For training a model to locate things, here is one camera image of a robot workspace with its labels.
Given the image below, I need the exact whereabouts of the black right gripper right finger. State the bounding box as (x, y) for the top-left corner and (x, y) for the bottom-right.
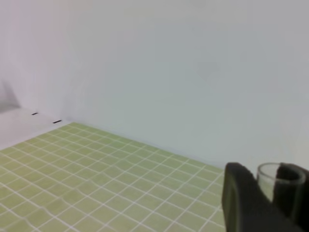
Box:
(273, 163), (309, 230)

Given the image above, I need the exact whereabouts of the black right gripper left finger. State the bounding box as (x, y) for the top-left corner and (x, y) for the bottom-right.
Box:
(222, 162), (306, 232)

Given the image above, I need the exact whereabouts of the clear glass tube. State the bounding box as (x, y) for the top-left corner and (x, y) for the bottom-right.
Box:
(257, 162), (306, 204)

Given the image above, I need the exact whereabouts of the green grid tablecloth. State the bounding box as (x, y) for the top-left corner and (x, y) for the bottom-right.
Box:
(0, 123), (225, 232)

